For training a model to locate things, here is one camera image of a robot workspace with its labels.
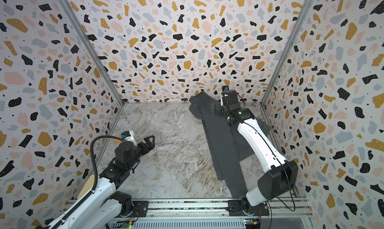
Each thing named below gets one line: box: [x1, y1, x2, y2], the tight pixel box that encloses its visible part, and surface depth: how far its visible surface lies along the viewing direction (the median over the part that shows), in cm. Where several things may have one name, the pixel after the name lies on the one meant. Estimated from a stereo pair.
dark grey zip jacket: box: [189, 91, 272, 198], surface depth 94 cm
